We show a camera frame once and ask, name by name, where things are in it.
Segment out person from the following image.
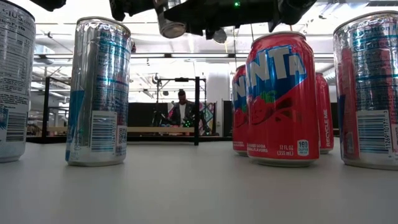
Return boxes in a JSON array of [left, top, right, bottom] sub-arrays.
[[169, 89, 197, 128]]

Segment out wooden shelf board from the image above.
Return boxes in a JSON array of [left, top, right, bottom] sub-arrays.
[[46, 126, 196, 134]]

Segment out colourful patterned panel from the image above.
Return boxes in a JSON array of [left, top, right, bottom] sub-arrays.
[[198, 101, 218, 136]]

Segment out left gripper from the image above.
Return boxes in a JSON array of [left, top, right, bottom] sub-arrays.
[[108, 0, 158, 22]]

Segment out round ceiling fixture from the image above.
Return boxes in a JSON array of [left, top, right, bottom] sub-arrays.
[[213, 28, 228, 44]]

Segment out red Fanta strawberry can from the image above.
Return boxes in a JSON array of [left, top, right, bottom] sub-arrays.
[[315, 72, 335, 155], [231, 64, 249, 157], [245, 30, 321, 168]]

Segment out slim silver can black lid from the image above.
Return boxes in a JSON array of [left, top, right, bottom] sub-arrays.
[[154, 0, 188, 40], [0, 0, 37, 164]]

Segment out black background gantry frame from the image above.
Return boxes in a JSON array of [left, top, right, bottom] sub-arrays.
[[156, 77, 208, 138]]

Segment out black metal shelf frame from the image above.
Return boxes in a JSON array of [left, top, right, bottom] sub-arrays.
[[26, 76, 233, 147]]

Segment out grey table mat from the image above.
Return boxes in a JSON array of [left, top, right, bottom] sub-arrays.
[[0, 136, 398, 224]]

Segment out black partition panel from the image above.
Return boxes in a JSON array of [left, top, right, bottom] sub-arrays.
[[127, 102, 170, 128]]

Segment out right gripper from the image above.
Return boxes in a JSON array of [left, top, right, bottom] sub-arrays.
[[164, 0, 280, 40]]

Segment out slim silver blue can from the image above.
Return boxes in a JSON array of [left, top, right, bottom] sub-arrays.
[[65, 16, 132, 167], [333, 11, 398, 171]]

